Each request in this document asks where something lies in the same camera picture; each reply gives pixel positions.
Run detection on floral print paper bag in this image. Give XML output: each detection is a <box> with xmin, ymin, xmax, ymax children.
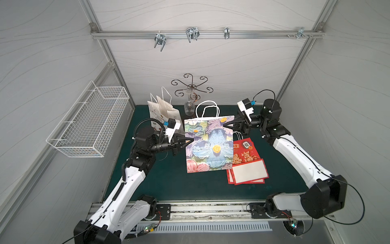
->
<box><xmin>184</xmin><ymin>100</ymin><xmax>235</xmax><ymax>173</ymax></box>

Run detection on red RICH paper bag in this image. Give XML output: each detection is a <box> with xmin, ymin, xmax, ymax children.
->
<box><xmin>226</xmin><ymin>170</ymin><xmax>265</xmax><ymax>186</ymax></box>

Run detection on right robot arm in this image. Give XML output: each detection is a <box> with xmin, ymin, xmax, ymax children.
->
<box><xmin>225</xmin><ymin>99</ymin><xmax>347</xmax><ymax>219</ymax></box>

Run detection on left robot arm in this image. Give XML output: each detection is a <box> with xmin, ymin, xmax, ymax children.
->
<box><xmin>73</xmin><ymin>118</ymin><xmax>194</xmax><ymax>244</ymax></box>

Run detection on white printed paper bag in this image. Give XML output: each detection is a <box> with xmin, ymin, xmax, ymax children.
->
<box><xmin>147</xmin><ymin>86</ymin><xmax>184</xmax><ymax>135</ymax></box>

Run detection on clear wine glass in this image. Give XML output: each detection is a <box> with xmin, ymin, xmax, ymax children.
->
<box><xmin>184</xmin><ymin>89</ymin><xmax>195</xmax><ymax>116</ymax></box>

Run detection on green felt table mat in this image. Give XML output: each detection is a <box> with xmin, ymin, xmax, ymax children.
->
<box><xmin>103</xmin><ymin>105</ymin><xmax>314</xmax><ymax>202</ymax></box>

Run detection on black metal cup tree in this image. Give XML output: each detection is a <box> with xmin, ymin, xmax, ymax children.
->
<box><xmin>171</xmin><ymin>73</ymin><xmax>214</xmax><ymax>108</ymax></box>

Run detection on metal hook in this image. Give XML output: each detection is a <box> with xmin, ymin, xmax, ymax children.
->
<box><xmin>154</xmin><ymin>33</ymin><xmax>167</xmax><ymax>52</ymax></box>
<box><xmin>224</xmin><ymin>27</ymin><xmax>230</xmax><ymax>40</ymax></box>
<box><xmin>287</xmin><ymin>27</ymin><xmax>313</xmax><ymax>40</ymax></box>
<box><xmin>185</xmin><ymin>27</ymin><xmax>200</xmax><ymax>43</ymax></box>

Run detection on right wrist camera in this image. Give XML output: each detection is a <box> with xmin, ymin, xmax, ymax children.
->
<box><xmin>237</xmin><ymin>98</ymin><xmax>256</xmax><ymax>122</ymax></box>

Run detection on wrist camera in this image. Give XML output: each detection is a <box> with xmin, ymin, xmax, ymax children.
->
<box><xmin>237</xmin><ymin>98</ymin><xmax>256</xmax><ymax>122</ymax></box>
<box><xmin>164</xmin><ymin>118</ymin><xmax>181</xmax><ymax>143</ymax></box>

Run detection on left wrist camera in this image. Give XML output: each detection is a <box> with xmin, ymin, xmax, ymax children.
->
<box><xmin>164</xmin><ymin>118</ymin><xmax>181</xmax><ymax>143</ymax></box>

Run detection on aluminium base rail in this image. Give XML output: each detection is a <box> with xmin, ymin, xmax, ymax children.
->
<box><xmin>88</xmin><ymin>199</ymin><xmax>319</xmax><ymax>225</ymax></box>

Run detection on white wire wall basket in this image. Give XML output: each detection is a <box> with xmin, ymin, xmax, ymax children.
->
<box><xmin>46</xmin><ymin>81</ymin><xmax>130</xmax><ymax>158</ymax></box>

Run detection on slotted cable duct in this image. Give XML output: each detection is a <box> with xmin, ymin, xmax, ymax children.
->
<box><xmin>152</xmin><ymin>221</ymin><xmax>273</xmax><ymax>233</ymax></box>

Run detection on aluminium top rail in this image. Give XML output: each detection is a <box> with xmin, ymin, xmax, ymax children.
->
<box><xmin>91</xmin><ymin>29</ymin><xmax>326</xmax><ymax>40</ymax></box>

